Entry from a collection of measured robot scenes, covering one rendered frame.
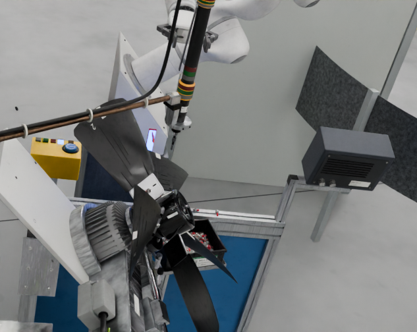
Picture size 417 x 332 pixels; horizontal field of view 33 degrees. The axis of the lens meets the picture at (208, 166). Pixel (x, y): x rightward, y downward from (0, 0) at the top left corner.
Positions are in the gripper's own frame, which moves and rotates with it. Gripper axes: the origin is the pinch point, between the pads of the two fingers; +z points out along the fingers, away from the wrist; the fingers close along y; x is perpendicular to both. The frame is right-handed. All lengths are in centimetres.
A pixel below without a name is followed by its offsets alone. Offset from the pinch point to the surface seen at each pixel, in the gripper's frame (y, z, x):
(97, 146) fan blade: 20.1, 9.9, -28.0
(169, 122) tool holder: 2.4, 7.8, -19.3
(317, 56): -105, -169, -74
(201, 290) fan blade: -10, 35, -52
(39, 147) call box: 35, -30, -57
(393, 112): -130, -115, -73
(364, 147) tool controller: -73, -27, -41
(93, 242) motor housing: 18, 21, -51
